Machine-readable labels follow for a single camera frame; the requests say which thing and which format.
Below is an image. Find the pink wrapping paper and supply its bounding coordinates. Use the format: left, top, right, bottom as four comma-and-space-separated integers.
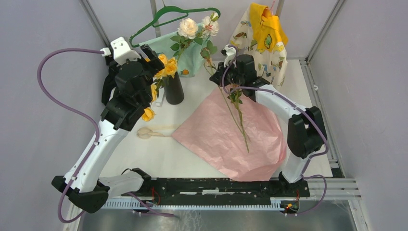
172, 89, 287, 181

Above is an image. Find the beige printed ribbon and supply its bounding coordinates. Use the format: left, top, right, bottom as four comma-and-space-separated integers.
136, 125, 180, 140

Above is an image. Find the pink peach flower stem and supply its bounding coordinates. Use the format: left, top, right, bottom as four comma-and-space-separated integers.
228, 89, 243, 108

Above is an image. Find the black cylindrical vase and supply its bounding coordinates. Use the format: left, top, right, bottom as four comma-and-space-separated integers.
163, 72, 184, 105

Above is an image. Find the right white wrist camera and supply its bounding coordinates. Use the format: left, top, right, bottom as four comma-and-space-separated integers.
221, 44, 237, 67

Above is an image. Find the green cartoon cloth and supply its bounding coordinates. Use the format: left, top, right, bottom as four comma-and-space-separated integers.
140, 32, 212, 77

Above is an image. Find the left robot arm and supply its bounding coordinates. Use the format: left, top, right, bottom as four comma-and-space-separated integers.
51, 44, 164, 213

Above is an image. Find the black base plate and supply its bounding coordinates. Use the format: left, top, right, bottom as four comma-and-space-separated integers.
132, 173, 310, 206

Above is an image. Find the cream pink rose stem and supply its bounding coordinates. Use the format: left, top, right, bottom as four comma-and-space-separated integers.
171, 12, 249, 151

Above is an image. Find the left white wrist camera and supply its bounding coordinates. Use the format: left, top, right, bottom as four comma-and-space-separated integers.
100, 37, 141, 65

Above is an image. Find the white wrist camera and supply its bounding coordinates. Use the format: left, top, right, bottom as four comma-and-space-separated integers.
100, 37, 141, 65
221, 44, 237, 67

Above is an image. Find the yellow rose stem bunch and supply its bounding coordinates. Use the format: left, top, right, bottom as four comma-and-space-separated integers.
151, 53, 178, 103

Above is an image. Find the green clothes hanger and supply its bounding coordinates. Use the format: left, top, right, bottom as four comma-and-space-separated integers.
128, 6, 221, 48

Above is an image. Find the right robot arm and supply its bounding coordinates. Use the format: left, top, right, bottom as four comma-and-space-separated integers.
209, 54, 329, 183

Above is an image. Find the black cloth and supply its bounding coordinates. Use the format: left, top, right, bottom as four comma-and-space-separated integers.
102, 55, 119, 105

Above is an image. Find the yellow cartoon child jacket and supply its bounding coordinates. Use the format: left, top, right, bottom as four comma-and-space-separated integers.
229, 3, 288, 89

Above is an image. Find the white slotted cable duct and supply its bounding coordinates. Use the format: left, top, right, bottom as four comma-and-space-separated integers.
103, 178, 362, 213

